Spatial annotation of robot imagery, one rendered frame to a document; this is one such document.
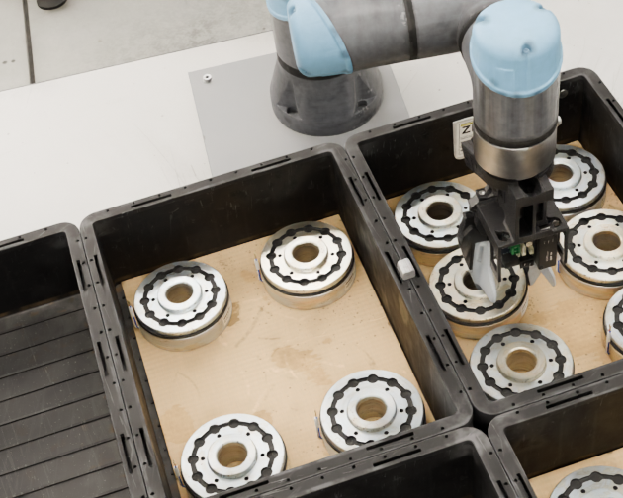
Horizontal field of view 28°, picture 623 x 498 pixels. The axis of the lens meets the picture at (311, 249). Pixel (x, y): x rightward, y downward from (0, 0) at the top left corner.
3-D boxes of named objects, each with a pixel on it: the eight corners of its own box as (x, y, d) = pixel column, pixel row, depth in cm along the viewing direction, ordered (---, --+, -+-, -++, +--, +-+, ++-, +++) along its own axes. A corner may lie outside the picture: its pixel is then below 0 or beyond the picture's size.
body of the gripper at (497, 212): (494, 288, 120) (494, 203, 111) (465, 225, 126) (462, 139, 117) (570, 267, 121) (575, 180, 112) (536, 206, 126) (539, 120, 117)
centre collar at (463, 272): (447, 272, 131) (446, 268, 131) (490, 258, 132) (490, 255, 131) (463, 306, 128) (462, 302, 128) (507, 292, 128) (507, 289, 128)
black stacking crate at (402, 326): (104, 289, 142) (79, 221, 134) (348, 213, 146) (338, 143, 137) (184, 589, 116) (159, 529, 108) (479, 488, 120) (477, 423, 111)
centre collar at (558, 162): (530, 168, 140) (530, 164, 140) (570, 155, 141) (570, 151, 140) (548, 197, 137) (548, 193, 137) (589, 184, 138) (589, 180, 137)
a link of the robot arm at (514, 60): (548, -19, 106) (577, 42, 101) (544, 78, 114) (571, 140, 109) (457, -2, 106) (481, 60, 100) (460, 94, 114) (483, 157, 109)
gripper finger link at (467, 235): (456, 272, 127) (469, 210, 120) (451, 261, 128) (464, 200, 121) (498, 265, 128) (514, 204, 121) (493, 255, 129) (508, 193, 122)
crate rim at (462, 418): (81, 232, 135) (76, 217, 133) (341, 153, 139) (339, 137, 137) (161, 541, 109) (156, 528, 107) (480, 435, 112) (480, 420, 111)
